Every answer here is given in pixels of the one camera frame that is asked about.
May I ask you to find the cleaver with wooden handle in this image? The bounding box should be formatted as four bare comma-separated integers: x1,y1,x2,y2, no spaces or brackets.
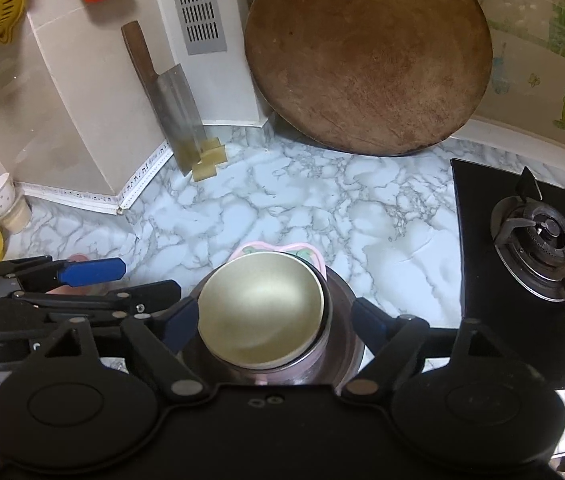
121,21,209,177

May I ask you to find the grey vent grille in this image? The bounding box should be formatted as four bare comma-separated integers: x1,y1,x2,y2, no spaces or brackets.
165,0,228,56

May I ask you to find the pink steel-lined cup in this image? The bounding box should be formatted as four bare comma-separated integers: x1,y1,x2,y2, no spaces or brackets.
190,242,335,386

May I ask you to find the round wooden chopping board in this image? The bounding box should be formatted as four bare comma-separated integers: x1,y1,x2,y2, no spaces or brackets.
244,0,494,157

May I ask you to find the black gas stove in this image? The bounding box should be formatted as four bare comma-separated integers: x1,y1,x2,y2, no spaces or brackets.
451,157,565,391

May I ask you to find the plant print wall sticker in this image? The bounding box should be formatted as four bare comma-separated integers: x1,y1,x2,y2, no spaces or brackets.
457,0,565,148

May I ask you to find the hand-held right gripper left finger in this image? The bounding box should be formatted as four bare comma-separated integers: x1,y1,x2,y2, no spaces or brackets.
25,296,208,404

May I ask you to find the cream bowl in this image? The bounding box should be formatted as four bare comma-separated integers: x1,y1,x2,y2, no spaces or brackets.
197,254,324,367

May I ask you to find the stainless steel bowl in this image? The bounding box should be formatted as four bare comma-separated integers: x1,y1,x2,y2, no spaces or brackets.
182,265,365,386

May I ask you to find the yellow sponge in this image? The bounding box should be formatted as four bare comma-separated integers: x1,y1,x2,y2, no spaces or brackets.
191,137,227,182

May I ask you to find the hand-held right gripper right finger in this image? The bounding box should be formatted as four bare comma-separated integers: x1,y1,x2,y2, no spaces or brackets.
341,297,525,404

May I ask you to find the small beige container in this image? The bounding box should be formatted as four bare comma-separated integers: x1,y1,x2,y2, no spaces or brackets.
0,197,33,234

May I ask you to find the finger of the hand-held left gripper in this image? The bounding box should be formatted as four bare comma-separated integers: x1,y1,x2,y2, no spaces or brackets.
10,280,182,313
0,255,127,286

